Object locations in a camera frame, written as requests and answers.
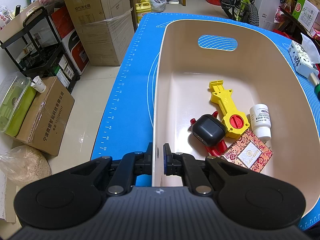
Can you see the green cylindrical container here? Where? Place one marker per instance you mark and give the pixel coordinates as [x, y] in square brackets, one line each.
[317, 91]

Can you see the green black children's bicycle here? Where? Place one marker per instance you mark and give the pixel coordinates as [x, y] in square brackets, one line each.
[241, 10]

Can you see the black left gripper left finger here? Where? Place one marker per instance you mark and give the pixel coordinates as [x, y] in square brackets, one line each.
[72, 197]

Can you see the red patterned gift box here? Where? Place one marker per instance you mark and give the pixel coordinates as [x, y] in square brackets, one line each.
[248, 151]

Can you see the white patterned tissue box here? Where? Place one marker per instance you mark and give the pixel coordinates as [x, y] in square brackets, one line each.
[304, 56]

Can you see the green white carton box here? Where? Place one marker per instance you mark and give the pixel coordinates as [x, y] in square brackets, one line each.
[305, 13]

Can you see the black metal shelf cart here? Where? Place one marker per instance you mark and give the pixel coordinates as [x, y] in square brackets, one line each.
[36, 49]

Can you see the large stacked cardboard box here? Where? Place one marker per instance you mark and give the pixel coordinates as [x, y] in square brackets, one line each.
[105, 28]

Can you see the beige plastic storage basket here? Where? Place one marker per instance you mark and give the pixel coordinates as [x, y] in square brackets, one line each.
[256, 66]

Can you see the beige sack bag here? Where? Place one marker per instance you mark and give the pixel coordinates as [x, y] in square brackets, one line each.
[24, 165]

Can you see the white pill bottle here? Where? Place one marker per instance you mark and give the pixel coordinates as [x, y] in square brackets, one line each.
[261, 122]

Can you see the yellow oil jug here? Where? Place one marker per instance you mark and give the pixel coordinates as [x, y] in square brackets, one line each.
[142, 8]

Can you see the black earbuds case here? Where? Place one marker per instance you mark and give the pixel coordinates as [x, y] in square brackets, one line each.
[208, 129]

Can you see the green plastic food container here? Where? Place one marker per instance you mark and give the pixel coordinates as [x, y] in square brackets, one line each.
[16, 98]

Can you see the yellow toy launcher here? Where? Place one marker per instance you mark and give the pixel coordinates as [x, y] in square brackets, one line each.
[234, 120]

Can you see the red white appliance box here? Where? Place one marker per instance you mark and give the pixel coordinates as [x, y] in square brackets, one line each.
[70, 39]

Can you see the white plastic bag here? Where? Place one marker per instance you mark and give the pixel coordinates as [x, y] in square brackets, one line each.
[158, 5]

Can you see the red leg-shaped bottle opener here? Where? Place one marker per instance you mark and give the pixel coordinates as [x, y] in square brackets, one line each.
[218, 149]

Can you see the brown cardboard box with text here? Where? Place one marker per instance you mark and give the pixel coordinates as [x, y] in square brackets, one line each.
[45, 122]

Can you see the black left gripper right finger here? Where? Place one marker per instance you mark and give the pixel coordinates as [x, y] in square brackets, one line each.
[246, 197]

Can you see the white paper cup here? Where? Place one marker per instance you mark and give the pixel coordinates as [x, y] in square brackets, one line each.
[38, 84]

